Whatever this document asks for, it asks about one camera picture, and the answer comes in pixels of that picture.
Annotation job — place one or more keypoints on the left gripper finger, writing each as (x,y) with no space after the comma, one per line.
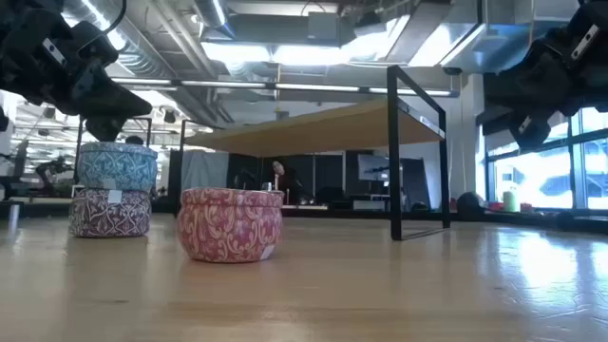
(105,129)
(109,100)

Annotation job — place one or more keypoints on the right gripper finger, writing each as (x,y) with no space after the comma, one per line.
(532,133)
(532,81)

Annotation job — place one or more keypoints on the teal patterned candle tin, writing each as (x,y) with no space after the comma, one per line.
(116,166)

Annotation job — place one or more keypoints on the purple patterned candle tin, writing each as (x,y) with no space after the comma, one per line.
(109,214)

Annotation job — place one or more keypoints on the pink patterned candle tin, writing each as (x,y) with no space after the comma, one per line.
(230,225)

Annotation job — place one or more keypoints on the wooden shelf riser black frame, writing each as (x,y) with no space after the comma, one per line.
(332,130)

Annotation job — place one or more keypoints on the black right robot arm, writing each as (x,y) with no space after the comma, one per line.
(596,7)

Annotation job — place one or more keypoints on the black robot arm in room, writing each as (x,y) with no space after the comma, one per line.
(54,167)

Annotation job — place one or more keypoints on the large glass window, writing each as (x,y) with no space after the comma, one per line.
(537,178)

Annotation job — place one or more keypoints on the green cylinder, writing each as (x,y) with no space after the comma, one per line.
(510,201)

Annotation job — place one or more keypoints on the small red object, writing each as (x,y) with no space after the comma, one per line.
(526,207)
(496,206)

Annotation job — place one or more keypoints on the black ball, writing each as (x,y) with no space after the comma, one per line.
(469,205)

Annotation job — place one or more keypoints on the grey cloth cover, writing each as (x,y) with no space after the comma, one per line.
(204,168)

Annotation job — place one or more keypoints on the linear ceiling light bar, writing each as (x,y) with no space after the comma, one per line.
(228,84)

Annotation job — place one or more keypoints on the computer monitor screen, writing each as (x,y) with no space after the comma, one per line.
(373,167)

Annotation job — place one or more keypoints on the small metal cup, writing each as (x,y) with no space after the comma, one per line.
(267,186)

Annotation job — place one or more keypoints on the wooden peg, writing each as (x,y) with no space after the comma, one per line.
(276,182)

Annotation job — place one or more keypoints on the black metal gantry frame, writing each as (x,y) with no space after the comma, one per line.
(149,130)

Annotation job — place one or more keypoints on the short silver post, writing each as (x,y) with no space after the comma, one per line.
(14,218)

